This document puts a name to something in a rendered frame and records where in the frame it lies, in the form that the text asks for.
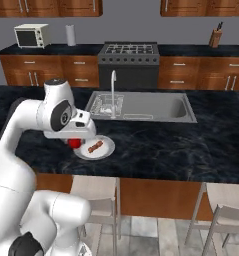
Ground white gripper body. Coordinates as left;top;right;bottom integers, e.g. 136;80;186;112
43;123;98;141

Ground white plate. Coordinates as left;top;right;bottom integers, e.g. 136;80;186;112
73;134;116;161

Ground wooden counter front panel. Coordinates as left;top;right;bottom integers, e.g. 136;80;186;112
35;172;214;222

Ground brown bacon strip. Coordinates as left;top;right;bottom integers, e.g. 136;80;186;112
87;140;105;154

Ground silver tap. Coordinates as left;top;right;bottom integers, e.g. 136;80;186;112
109;69;118;120

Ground pale wooden stool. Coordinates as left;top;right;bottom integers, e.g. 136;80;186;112
184;181;239;256
69;175;122;256

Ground wooden base cupboards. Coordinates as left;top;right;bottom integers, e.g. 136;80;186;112
157;55;239;92
0;53;101;89

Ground grey steel sink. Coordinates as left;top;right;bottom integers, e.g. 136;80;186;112
84;90;198;124

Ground dark grey stove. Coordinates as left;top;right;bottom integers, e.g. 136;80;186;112
97;41;161;92

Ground white paper towel roll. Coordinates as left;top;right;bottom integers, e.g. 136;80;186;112
64;23;78;47

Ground white toaster oven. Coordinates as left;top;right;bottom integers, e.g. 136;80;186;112
13;23;53;50

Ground wooden knife block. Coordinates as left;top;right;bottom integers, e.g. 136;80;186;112
208;21;225;49

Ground wooden wall cupboards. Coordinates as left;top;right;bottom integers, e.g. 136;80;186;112
0;0;104;19
159;0;239;18

